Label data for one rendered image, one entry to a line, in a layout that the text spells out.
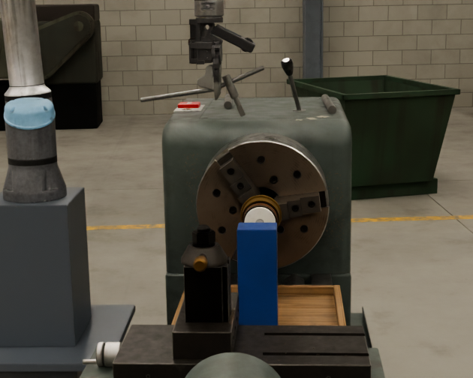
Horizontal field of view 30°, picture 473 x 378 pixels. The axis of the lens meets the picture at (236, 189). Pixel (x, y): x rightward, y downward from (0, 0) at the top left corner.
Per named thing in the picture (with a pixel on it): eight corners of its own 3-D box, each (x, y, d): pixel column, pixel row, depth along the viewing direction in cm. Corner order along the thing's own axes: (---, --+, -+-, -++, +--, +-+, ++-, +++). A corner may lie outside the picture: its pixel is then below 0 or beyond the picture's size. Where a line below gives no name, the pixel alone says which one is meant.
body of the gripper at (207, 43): (192, 64, 235) (191, 17, 232) (224, 63, 234) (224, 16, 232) (189, 66, 227) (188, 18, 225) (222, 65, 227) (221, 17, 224)
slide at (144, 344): (132, 346, 166) (131, 324, 165) (363, 348, 163) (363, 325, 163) (112, 388, 149) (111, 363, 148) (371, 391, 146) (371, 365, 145)
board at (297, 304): (186, 300, 209) (185, 284, 208) (339, 301, 206) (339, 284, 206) (169, 350, 180) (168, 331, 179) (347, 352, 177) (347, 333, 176)
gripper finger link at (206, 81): (198, 100, 233) (197, 64, 231) (221, 100, 232) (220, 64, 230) (197, 101, 230) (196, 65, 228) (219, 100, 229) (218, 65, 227)
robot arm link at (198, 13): (224, 0, 231) (221, 0, 223) (224, 18, 232) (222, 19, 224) (196, 0, 231) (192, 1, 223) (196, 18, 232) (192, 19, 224)
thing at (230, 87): (247, 113, 234) (230, 73, 232) (246, 114, 232) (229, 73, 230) (239, 116, 234) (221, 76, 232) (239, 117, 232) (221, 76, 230)
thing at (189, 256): (184, 254, 157) (183, 238, 156) (229, 254, 156) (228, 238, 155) (178, 268, 149) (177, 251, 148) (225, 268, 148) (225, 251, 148)
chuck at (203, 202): (192, 250, 221) (207, 126, 214) (317, 267, 220) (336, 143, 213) (188, 261, 212) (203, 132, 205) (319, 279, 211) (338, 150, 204)
